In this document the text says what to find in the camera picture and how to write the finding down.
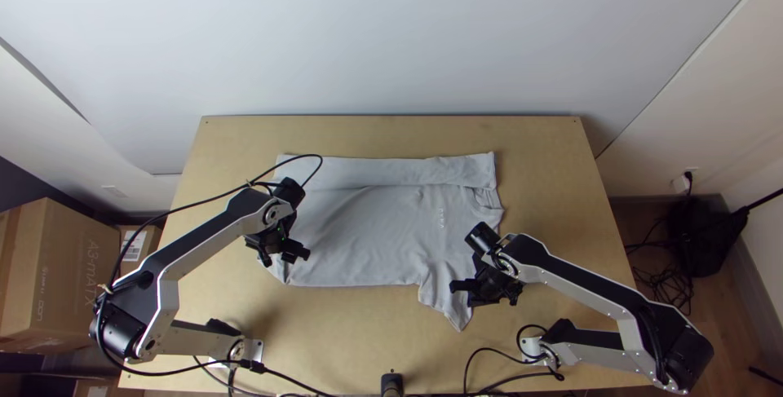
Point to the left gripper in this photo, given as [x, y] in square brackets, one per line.
[269, 247]

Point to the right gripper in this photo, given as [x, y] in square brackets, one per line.
[492, 287]

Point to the light grey t-shirt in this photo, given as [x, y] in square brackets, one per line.
[379, 232]

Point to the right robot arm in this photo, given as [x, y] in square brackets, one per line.
[599, 299]

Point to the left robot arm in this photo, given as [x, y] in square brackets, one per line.
[159, 275]

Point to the small cardboard box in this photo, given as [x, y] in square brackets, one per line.
[139, 247]

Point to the black bag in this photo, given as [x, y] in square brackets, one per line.
[703, 235]

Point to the large cardboard box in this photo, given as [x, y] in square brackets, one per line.
[49, 275]

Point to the black stand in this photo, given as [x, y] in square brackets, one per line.
[761, 200]

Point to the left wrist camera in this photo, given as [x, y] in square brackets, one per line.
[296, 251]

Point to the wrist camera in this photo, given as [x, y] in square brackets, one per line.
[296, 251]
[462, 286]

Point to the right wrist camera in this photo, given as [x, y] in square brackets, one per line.
[462, 286]

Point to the white wall socket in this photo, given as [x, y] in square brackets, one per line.
[682, 182]

